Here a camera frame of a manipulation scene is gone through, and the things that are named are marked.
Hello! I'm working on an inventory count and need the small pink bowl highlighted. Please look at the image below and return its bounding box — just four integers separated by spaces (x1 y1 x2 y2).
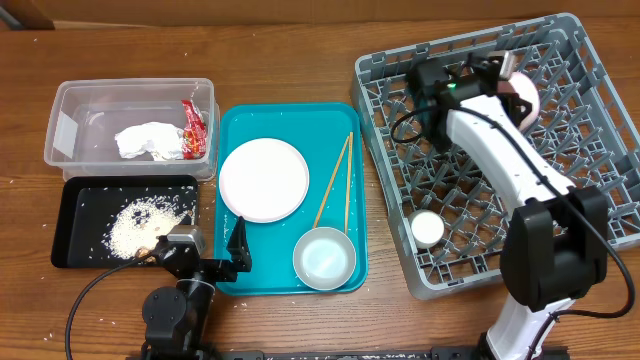
499 72 540 132

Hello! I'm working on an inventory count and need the large white plate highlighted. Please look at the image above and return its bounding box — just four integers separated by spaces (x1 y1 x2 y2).
218 138 310 223

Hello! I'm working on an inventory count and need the grey metal bowl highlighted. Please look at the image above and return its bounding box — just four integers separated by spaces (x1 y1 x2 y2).
292 227 357 291

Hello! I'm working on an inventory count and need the red snack wrapper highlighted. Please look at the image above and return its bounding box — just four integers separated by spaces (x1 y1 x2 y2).
181 100 207 160

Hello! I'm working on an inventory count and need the white napkin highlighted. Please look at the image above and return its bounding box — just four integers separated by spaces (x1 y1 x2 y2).
114 122 184 161

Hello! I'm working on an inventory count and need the white paper cup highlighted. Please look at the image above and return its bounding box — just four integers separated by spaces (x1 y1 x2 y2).
408 210 445 249

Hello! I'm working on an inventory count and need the wooden chopstick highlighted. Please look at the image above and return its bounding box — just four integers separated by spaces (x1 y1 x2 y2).
344 132 354 236
312 134 351 229

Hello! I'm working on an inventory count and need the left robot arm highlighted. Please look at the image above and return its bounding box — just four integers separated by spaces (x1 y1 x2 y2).
141 218 252 359

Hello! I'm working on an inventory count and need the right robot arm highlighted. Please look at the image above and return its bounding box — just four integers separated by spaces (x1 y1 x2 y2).
406 53 608 359

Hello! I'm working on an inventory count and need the grey dishwasher rack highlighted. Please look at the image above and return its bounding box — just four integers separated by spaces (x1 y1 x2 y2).
351 13 639 300

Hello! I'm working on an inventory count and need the brown food scrap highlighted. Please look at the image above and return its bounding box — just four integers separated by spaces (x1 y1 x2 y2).
135 247 153 260

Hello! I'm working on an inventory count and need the spilled white rice pile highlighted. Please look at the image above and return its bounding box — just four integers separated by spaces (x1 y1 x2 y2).
101 195 196 260

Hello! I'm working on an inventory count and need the clear plastic bin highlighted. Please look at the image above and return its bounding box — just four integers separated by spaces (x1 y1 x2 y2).
43 78 220 181

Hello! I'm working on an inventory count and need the teal serving tray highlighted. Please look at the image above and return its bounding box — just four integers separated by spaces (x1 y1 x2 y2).
218 102 368 296

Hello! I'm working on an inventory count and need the black plastic tray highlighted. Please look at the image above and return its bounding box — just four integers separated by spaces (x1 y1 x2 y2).
51 175 198 268

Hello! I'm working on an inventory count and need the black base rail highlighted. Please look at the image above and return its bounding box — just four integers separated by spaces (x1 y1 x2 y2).
219 346 476 360

